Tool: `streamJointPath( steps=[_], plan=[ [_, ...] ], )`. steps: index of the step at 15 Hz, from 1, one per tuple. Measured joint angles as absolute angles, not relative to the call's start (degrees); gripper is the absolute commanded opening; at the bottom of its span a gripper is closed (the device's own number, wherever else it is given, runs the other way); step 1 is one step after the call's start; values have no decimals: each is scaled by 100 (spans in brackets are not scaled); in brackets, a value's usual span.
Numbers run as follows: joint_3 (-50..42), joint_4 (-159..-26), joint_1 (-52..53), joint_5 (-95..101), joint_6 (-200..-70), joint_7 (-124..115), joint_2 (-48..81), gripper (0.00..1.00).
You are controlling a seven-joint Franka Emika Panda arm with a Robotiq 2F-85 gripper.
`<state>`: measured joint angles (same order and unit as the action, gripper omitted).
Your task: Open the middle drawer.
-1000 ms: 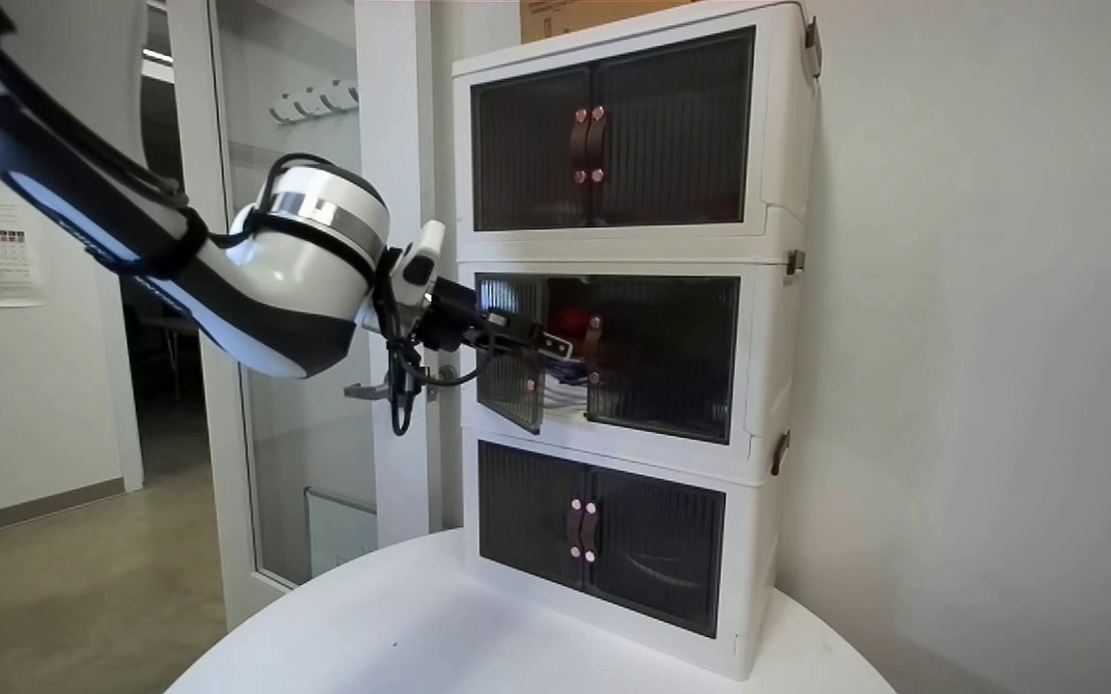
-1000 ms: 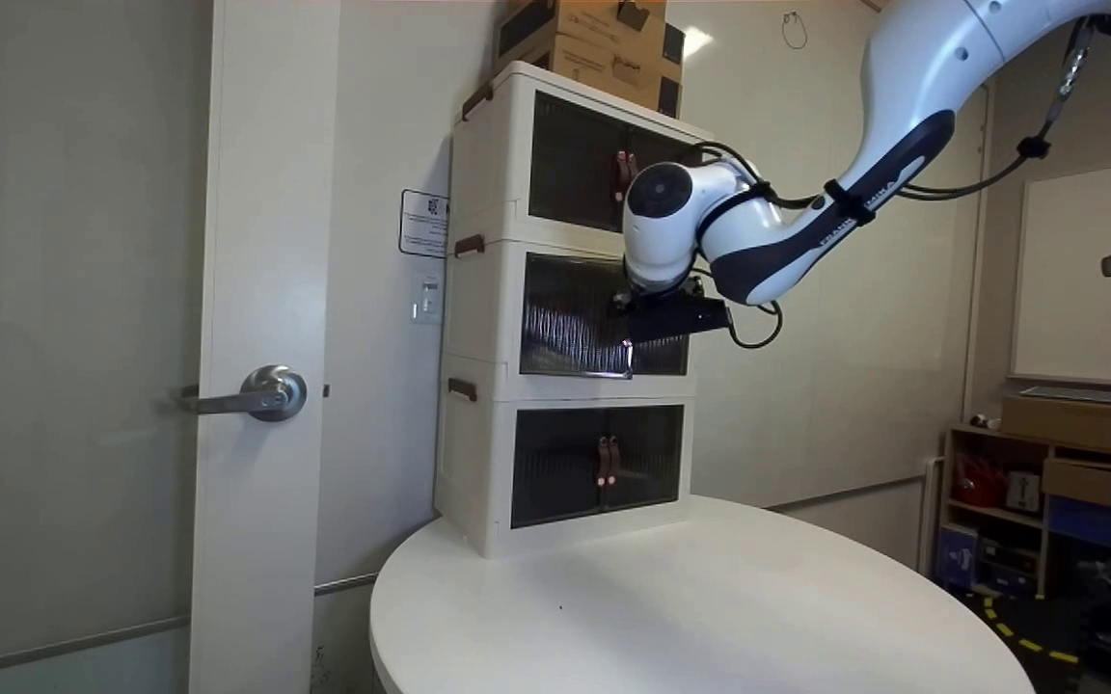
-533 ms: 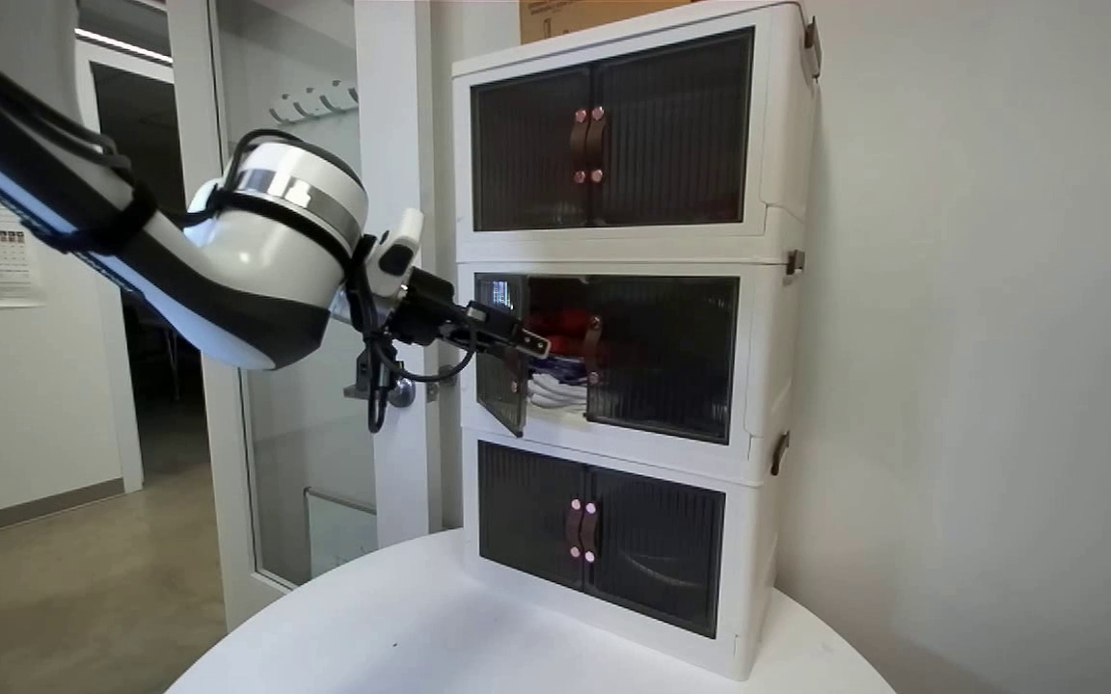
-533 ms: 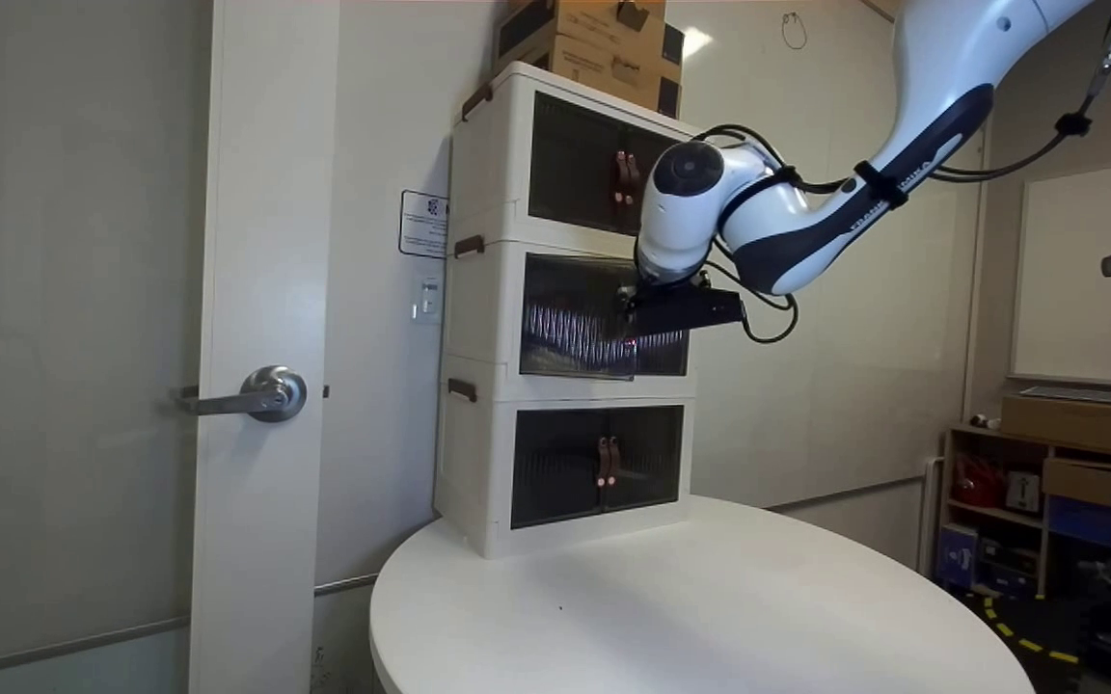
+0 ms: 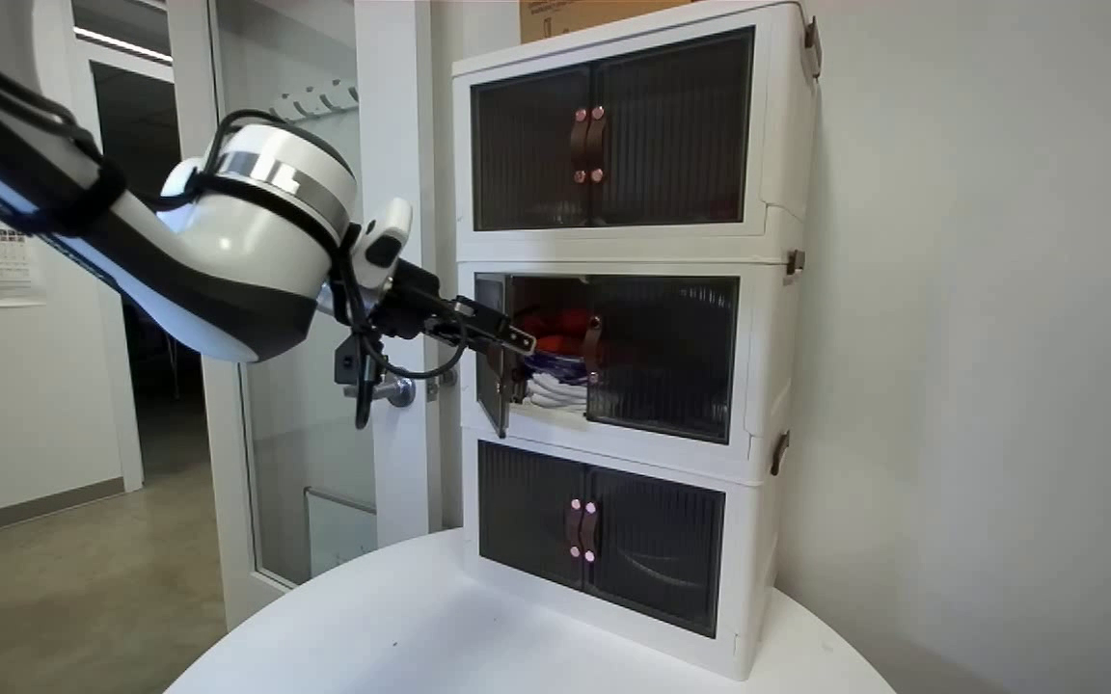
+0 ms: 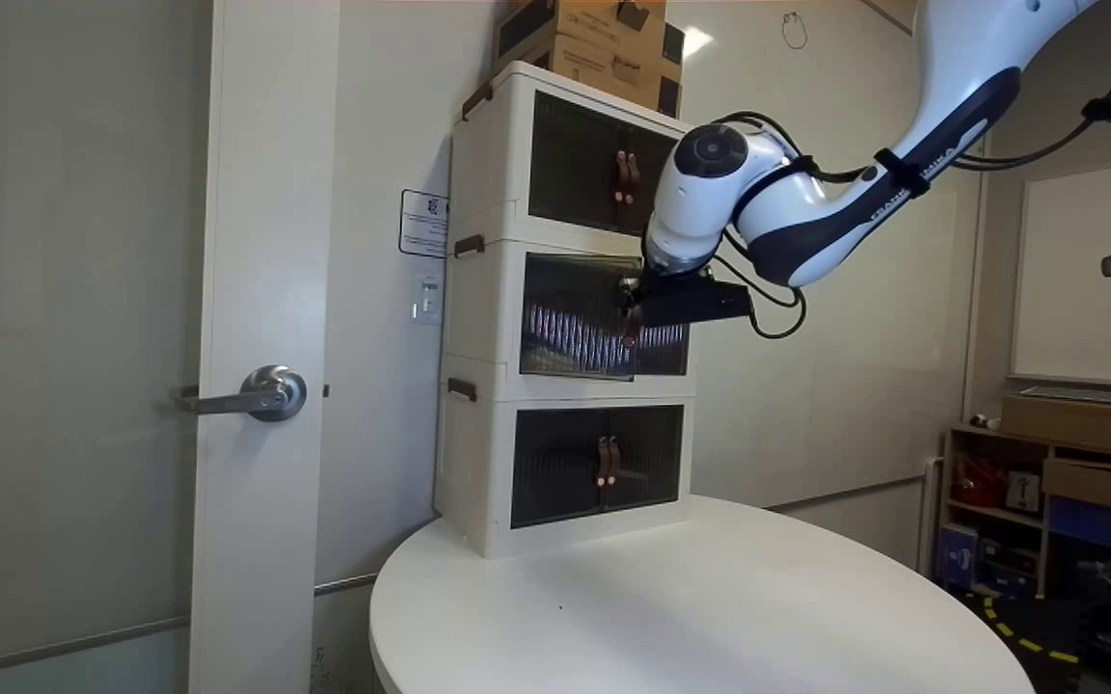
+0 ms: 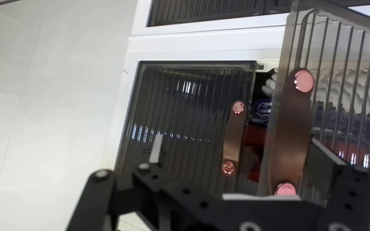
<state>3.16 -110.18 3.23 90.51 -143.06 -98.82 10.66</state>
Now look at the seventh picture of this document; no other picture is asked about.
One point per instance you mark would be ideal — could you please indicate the red item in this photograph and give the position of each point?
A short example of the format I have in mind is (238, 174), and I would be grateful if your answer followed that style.
(253, 149)

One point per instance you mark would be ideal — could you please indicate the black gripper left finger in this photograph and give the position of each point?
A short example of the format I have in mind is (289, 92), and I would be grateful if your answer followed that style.
(108, 197)

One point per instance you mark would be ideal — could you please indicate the blue item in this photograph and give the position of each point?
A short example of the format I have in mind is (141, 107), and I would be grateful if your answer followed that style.
(261, 111)

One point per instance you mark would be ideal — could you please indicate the white stacked storage cabinet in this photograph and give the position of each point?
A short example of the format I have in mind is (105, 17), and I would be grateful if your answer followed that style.
(202, 43)

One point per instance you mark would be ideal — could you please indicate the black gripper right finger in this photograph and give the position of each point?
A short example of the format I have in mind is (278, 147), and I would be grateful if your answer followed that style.
(352, 197)

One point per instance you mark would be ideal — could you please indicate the white item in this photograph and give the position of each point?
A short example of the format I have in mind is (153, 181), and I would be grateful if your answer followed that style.
(270, 84)

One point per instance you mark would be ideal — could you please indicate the dark translucent cabinet door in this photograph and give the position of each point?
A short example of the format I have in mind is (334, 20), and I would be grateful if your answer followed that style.
(347, 65)

